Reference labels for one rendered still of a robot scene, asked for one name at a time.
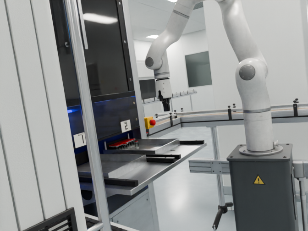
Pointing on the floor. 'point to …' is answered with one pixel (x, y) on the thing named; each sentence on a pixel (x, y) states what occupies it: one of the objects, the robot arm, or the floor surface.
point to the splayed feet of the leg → (222, 213)
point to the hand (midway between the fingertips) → (166, 107)
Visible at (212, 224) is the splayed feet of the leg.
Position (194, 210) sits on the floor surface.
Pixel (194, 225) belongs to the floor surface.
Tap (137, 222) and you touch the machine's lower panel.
